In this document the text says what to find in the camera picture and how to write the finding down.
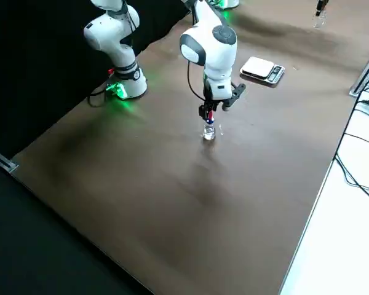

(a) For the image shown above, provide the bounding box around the aluminium frame post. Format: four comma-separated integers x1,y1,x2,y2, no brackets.
349,42,369,98

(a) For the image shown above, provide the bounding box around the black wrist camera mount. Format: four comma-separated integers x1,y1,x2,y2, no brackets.
221,82,247,112

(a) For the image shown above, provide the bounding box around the clear dropper bottle blue cap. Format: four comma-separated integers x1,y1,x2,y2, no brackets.
202,121,216,141

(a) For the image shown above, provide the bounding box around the silver electronic balance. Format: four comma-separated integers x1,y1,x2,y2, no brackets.
239,56,286,84

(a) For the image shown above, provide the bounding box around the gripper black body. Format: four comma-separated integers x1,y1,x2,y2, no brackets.
202,79,224,111

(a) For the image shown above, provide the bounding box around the clear glass bottle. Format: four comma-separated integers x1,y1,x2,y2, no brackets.
313,10,327,30

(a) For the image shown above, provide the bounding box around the long black cable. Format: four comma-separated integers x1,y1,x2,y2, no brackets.
344,132,369,148
335,78,369,205

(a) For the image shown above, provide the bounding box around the black arm foot cable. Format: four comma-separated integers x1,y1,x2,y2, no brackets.
87,85,113,108

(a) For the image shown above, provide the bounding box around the aluminium corner rail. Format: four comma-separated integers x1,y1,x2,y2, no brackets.
0,146,19,175

